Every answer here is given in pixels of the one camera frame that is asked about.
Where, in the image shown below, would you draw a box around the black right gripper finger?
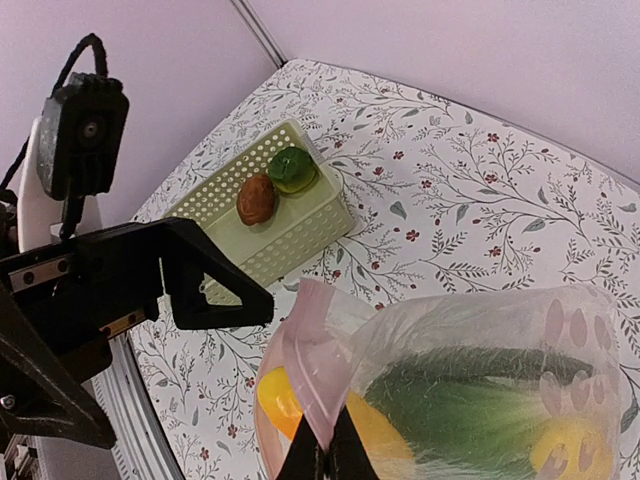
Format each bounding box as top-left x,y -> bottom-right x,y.
327,407 -> 379,480
279,416 -> 325,480
1,289 -> 116,449
1,218 -> 274,350

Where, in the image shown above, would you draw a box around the orange fruit toy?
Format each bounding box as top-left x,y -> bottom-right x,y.
257,366 -> 414,461

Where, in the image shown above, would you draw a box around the green bok choy toy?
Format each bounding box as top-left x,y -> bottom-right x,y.
365,346 -> 594,478

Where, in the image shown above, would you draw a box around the clear zip top bag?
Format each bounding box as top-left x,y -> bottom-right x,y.
254,279 -> 621,479

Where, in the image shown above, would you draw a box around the yellow lemon toy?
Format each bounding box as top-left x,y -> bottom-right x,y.
529,417 -> 614,479

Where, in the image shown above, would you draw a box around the brown potato toy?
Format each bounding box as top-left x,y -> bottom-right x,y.
236,174 -> 276,226

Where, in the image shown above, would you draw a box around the beige perforated plastic basket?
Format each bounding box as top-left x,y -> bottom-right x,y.
166,118 -> 355,287

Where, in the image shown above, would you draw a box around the yellow-green fruit toy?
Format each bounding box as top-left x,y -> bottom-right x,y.
267,146 -> 317,194

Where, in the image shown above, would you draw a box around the floral patterned tablecloth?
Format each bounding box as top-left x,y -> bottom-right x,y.
136,60 -> 639,479

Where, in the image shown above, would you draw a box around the aluminium front rail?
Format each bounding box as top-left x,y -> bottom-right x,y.
20,336 -> 184,479

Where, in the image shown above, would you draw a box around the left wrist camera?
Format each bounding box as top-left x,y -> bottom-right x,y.
17,72 -> 131,251

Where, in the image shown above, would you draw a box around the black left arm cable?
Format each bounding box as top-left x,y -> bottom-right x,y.
0,32 -> 111,191

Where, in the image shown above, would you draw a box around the left aluminium frame post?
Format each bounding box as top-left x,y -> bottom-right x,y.
230,0 -> 288,69

